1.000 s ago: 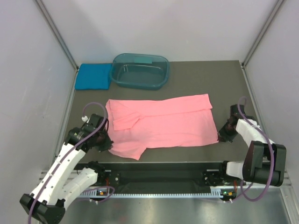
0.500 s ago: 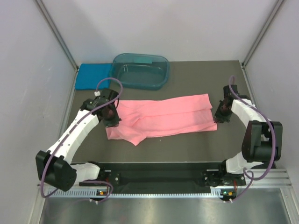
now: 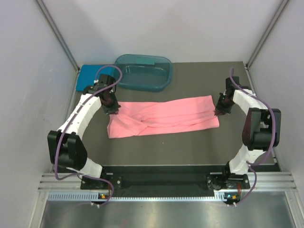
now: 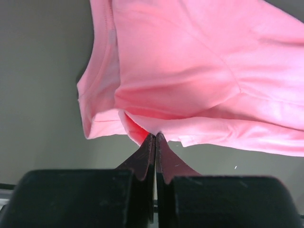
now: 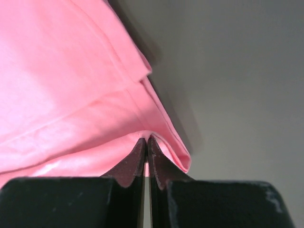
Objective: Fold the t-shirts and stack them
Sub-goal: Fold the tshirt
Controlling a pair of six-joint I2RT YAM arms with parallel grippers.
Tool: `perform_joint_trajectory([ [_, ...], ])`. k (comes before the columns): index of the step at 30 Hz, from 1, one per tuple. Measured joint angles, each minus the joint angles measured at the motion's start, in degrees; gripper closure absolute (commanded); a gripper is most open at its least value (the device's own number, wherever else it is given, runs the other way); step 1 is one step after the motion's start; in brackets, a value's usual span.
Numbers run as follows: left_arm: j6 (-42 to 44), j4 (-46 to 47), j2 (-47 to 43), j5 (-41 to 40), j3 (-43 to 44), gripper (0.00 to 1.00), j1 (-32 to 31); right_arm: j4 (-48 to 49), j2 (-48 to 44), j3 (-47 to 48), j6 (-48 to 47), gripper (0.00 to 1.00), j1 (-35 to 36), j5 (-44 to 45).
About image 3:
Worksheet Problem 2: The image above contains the aluminium frame rail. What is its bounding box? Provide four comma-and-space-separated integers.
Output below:
38, 173, 82, 191

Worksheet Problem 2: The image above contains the teal plastic tub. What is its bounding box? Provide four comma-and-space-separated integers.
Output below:
114, 54, 173, 92

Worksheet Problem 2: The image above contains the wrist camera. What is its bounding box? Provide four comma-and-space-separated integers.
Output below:
225, 76, 240, 97
94, 74, 116, 91

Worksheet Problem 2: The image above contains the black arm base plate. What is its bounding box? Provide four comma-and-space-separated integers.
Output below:
80, 165, 228, 190

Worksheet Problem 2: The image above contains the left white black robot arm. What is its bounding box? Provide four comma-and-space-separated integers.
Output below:
47, 85, 120, 188

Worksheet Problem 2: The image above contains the grey slotted cable duct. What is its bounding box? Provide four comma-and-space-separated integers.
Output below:
47, 192, 237, 202

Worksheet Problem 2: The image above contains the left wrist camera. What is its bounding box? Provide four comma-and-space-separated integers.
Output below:
94, 74, 116, 91

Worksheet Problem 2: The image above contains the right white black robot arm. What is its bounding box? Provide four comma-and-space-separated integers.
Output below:
207, 89, 281, 190

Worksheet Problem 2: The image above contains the pink t shirt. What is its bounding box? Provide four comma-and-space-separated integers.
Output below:
107, 95, 219, 139

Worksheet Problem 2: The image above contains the folded blue t shirt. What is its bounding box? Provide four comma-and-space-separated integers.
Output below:
76, 65, 120, 92

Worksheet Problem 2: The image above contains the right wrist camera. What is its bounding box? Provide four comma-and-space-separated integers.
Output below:
225, 76, 240, 97

